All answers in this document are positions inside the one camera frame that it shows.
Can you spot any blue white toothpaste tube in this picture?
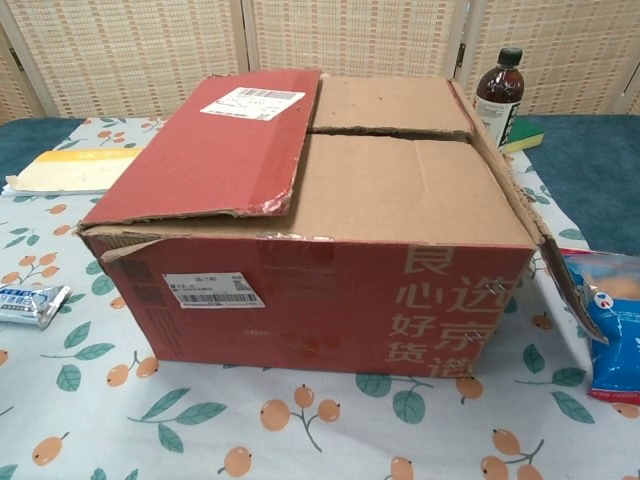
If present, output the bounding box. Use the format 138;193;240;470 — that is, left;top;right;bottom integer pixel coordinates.
0;284;72;330

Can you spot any green yellow sponge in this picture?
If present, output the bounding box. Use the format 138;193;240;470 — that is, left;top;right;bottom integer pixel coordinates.
501;117;547;156

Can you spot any floral tablecloth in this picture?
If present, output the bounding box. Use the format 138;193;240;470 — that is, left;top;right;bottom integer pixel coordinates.
0;115;640;480

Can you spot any blue snack bag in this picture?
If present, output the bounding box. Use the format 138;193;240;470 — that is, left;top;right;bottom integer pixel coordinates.
558;247;640;404

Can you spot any dark brown drink bottle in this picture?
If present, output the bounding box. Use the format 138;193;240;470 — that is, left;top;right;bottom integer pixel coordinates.
472;47;525;154

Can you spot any bamboo folding screen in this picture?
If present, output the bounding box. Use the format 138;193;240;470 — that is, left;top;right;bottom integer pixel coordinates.
0;0;640;126

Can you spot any red cardboard box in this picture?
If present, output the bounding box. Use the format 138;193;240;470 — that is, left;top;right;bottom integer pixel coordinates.
74;68;610;382

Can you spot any yellow white book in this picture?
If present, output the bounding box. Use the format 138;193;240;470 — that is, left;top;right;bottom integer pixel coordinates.
0;146;145;198

